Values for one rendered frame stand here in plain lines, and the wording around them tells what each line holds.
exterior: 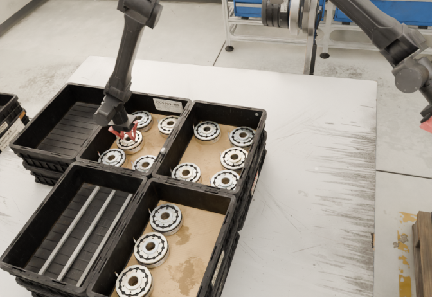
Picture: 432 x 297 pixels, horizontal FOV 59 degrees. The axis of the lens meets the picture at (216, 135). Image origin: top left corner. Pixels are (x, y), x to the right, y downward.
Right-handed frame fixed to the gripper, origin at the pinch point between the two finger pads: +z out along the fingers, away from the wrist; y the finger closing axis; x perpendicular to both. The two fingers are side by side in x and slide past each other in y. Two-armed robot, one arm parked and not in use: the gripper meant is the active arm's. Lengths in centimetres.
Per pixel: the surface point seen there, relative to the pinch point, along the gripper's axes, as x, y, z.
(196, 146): 5.0, 25.5, 5.7
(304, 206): -2, 67, 22
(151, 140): 4.3, 6.6, 4.5
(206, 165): -3.0, 32.2, 6.4
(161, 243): -37.6, 30.7, 4.2
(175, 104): 18.7, 13.0, -2.9
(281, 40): 197, 17, 69
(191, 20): 241, -84, 74
